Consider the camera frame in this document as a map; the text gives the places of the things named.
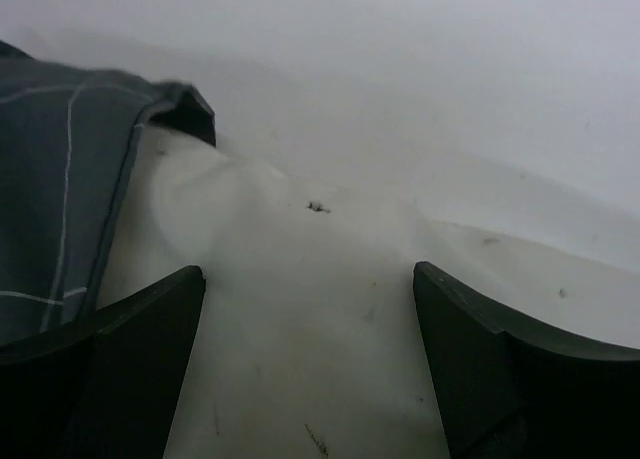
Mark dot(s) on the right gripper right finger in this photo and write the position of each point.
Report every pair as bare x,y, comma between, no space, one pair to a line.
511,386

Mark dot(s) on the dark grey checked pillowcase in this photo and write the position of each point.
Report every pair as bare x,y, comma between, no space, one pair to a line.
69,140

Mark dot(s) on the white pillow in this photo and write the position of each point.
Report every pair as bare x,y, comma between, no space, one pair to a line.
308,344

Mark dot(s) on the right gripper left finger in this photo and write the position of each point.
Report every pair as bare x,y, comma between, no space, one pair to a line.
106,386

